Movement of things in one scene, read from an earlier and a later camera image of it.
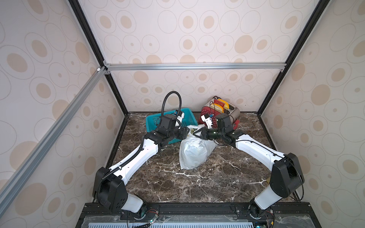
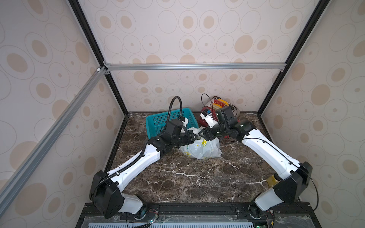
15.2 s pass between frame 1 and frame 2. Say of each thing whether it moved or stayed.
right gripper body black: stayed
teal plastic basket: stayed
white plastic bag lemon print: moved
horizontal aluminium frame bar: stayed
